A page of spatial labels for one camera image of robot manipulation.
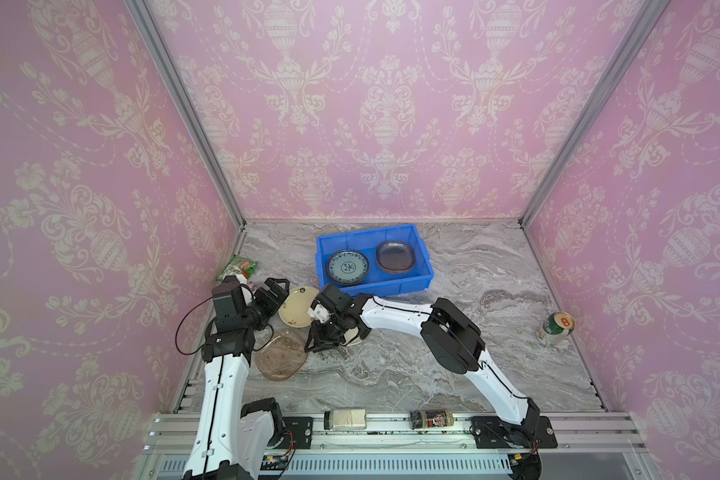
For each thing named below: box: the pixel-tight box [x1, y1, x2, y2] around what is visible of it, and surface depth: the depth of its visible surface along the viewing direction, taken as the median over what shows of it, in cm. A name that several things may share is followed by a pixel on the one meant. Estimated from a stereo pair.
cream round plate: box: [278, 286, 319, 328], surface depth 98 cm
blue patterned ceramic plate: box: [326, 249, 370, 284], surface depth 108 cm
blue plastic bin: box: [314, 224, 434, 298], surface depth 108 cm
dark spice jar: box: [409, 409, 455, 430], surface depth 75 cm
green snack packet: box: [216, 254, 259, 283], surface depth 108 cm
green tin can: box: [537, 311, 576, 346], surface depth 84 cm
